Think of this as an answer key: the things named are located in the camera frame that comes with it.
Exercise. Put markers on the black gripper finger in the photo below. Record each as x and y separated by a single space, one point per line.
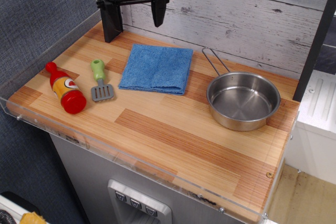
158 8
111 17

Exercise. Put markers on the blue cloth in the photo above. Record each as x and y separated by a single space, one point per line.
157 69

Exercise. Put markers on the stainless steel pan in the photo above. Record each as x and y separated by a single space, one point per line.
241 101

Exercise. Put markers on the green grey toy spatula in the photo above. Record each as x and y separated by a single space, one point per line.
102 91

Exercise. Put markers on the red toy ketchup bottle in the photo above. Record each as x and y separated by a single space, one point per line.
63 86

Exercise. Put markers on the clear acrylic table guard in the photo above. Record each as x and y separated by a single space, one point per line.
171 139

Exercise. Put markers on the grey cabinet with button panel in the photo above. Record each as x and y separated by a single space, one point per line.
111 193

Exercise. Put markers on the white side counter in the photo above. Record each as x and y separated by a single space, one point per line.
311 148

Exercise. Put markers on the yellow object bottom left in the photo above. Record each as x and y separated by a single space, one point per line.
32 218

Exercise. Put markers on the dark left frame post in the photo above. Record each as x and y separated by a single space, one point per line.
113 35

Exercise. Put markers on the dark frame post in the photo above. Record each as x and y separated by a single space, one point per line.
316 46
113 35

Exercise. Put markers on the dark right frame post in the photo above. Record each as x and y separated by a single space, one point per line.
316 46

